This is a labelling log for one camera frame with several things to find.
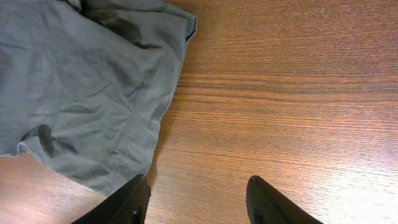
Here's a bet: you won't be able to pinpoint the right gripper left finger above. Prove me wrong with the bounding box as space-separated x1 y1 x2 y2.
72 174 151 224

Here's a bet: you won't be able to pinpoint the grey shorts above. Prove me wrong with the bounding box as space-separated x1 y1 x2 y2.
1 1 197 195

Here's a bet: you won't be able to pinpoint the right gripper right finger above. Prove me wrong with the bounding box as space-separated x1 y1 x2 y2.
246 175 322 224

